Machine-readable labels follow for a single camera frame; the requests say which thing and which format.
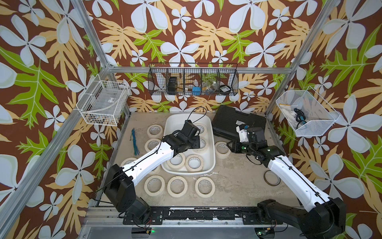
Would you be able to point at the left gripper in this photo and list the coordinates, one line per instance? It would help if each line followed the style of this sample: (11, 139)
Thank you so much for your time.
(196, 142)

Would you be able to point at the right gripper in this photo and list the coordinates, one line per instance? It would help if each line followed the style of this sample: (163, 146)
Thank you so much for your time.
(235, 147)

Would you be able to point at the masking tape roll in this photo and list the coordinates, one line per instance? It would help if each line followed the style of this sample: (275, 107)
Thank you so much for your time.
(156, 170)
(204, 145)
(194, 163)
(128, 161)
(205, 187)
(155, 131)
(203, 128)
(177, 162)
(154, 185)
(151, 144)
(177, 186)
(222, 151)

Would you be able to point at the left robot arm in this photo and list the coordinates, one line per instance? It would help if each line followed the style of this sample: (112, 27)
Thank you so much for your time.
(121, 180)

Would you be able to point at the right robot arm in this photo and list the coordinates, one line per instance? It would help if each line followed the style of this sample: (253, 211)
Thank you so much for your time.
(321, 216)

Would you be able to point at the white plastic storage box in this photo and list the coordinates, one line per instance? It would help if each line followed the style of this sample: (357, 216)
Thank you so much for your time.
(176, 122)

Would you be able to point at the black box in basket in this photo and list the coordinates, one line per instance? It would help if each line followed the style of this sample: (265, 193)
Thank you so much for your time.
(172, 85)

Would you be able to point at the black plastic tool case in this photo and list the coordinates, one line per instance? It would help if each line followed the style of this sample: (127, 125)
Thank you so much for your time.
(227, 119)

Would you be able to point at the blue item in basket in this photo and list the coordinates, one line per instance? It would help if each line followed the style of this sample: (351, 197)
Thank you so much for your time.
(196, 91)

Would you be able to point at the white mesh basket right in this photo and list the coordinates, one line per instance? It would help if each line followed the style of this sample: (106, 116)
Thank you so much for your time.
(307, 112)

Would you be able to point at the black wire basket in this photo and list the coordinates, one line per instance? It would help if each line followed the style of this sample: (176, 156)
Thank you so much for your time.
(212, 78)

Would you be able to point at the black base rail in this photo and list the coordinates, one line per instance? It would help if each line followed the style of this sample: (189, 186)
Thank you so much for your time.
(158, 215)

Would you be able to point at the white wire basket left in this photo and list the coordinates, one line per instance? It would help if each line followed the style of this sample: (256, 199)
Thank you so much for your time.
(103, 102)

